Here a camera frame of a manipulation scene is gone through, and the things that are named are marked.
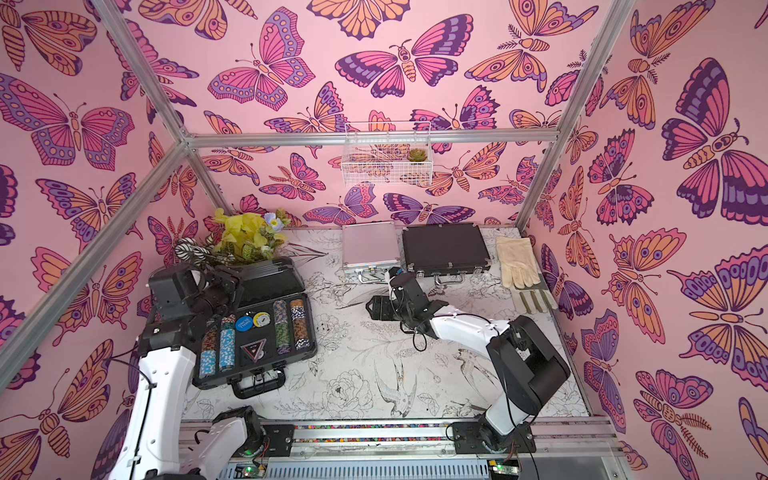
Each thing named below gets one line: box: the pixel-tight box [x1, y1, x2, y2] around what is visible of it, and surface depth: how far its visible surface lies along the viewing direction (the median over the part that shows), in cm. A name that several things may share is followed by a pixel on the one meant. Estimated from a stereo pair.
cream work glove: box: [496, 236, 541, 289], surface depth 109 cm
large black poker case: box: [193, 256, 317, 399], surface depth 87 cm
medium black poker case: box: [402, 222, 492, 285], surface depth 111 cm
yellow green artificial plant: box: [213, 208, 292, 262], surface depth 92 cm
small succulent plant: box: [407, 148, 428, 162], surface depth 94 cm
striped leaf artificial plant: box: [175, 233, 232, 267], surface depth 84 cm
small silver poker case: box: [341, 221, 401, 280], surface depth 111 cm
